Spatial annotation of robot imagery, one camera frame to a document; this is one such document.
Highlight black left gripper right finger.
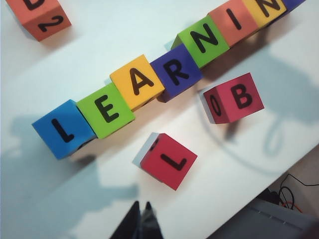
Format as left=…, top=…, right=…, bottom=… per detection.
left=142, top=201, right=164, bottom=239

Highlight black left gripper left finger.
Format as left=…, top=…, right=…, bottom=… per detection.
left=109, top=201, right=142, bottom=239

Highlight green letter block E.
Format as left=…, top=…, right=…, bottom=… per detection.
left=76, top=83, right=137, bottom=139

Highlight blue foam letter block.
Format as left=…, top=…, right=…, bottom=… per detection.
left=31, top=99, right=97, bottom=160

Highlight yellow letter block A E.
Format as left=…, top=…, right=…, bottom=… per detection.
left=109, top=54, right=165, bottom=112

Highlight purple letter block R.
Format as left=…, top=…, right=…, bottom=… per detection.
left=150, top=43, right=203, bottom=103

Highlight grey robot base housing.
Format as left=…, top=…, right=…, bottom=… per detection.
left=206, top=199, right=319, bottom=239

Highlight red letter block L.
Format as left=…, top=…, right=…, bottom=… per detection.
left=132, top=132, right=198, bottom=192

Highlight red letter block B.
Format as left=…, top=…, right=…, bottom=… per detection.
left=203, top=72, right=265, bottom=124

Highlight green letter block N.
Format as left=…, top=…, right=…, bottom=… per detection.
left=170, top=16, right=230, bottom=69

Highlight coral letter block I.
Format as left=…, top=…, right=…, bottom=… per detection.
left=208, top=0, right=260, bottom=48

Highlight orange letter block D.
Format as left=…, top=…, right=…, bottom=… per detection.
left=4, top=0, right=72, bottom=42

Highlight yellow letter block N Q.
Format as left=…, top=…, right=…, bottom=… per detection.
left=243, top=0, right=287, bottom=28

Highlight purple letter block G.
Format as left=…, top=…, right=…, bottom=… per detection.
left=283, top=0, right=307, bottom=13

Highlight black cables under table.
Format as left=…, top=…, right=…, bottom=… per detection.
left=256, top=173, right=319, bottom=210

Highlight orange cable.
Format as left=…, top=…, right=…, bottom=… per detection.
left=281, top=200, right=303, bottom=213

